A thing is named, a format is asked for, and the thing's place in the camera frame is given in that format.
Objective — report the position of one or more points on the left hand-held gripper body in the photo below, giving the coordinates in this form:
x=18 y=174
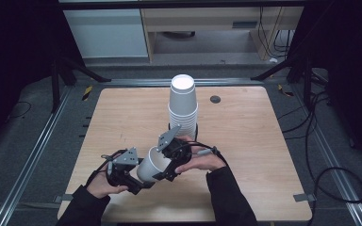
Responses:
x=125 y=158

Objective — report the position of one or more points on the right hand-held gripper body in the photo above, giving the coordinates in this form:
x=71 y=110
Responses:
x=177 y=150

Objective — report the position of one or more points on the single white paper cup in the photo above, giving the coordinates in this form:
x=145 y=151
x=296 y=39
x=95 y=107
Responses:
x=152 y=168

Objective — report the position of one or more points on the stack of white paper cups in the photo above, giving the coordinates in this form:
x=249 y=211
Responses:
x=183 y=100

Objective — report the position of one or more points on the person's right hand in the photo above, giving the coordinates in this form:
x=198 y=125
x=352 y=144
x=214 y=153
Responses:
x=205 y=160

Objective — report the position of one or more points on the person's left hand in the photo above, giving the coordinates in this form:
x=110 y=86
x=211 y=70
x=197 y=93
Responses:
x=99 y=186

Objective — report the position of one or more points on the black round table grommet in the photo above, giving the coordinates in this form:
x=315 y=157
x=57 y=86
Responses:
x=215 y=99

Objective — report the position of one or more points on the grey tape piece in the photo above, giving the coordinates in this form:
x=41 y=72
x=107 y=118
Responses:
x=304 y=197
x=63 y=198

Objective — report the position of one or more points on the yellow black tape strip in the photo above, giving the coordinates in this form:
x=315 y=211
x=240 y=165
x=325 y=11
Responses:
x=285 y=90
x=87 y=93

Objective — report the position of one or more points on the black metal stand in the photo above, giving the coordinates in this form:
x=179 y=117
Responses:
x=56 y=81
x=301 y=69

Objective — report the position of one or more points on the white cabinet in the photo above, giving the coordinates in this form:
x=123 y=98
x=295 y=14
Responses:
x=106 y=31

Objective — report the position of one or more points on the light wooden desk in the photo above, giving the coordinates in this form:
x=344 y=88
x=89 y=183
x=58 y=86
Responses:
x=201 y=19

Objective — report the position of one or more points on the dark curtain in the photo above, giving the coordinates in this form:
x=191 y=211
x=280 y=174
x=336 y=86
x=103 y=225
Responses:
x=352 y=78
x=12 y=62

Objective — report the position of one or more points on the metal floor rail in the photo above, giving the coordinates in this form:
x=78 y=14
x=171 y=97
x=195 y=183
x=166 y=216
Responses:
x=333 y=163
x=138 y=82
x=28 y=166

